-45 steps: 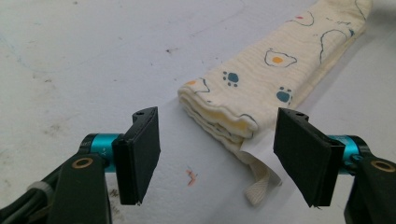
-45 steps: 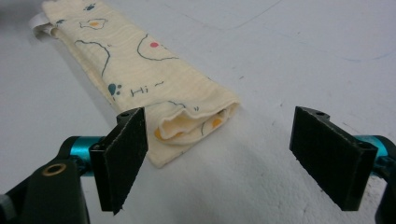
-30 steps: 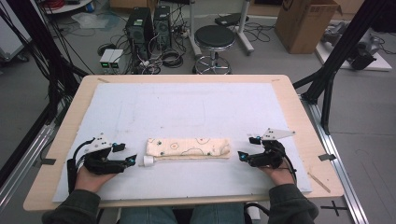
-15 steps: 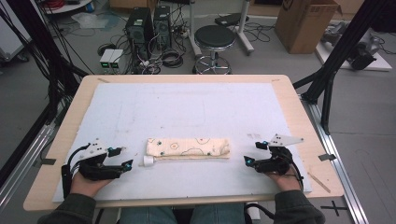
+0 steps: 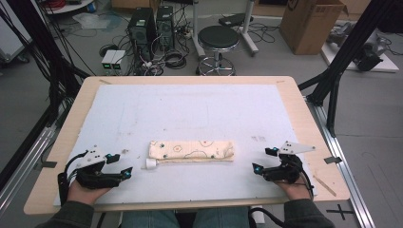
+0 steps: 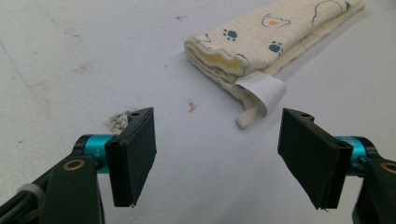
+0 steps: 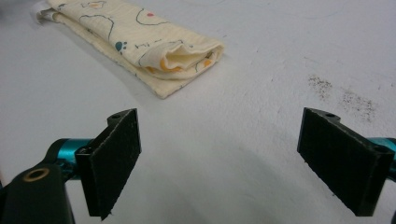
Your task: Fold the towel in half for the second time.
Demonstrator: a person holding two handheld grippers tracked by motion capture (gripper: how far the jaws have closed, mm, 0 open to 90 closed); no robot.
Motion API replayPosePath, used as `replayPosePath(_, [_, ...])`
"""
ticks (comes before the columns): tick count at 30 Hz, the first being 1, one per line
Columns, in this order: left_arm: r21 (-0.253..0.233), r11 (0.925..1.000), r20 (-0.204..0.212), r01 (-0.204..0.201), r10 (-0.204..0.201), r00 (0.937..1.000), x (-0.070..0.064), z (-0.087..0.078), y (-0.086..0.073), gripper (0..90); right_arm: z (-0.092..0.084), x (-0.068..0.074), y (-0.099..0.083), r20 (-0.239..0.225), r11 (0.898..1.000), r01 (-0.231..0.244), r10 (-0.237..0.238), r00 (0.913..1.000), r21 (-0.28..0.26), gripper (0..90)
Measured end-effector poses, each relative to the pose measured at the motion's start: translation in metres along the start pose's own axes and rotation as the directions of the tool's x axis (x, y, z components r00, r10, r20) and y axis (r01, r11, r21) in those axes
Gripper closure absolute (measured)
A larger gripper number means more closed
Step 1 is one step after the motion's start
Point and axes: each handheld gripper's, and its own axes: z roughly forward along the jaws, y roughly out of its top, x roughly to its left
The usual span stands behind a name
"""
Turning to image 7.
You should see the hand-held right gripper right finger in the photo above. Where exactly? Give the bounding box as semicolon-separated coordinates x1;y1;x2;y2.
296;106;396;217

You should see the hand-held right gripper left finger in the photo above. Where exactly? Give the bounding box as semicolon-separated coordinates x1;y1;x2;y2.
75;107;142;221

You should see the cream printed towel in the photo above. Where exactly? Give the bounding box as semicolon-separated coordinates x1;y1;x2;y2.
31;0;225;100

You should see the white foam board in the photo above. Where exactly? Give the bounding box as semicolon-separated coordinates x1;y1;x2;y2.
0;0;396;224

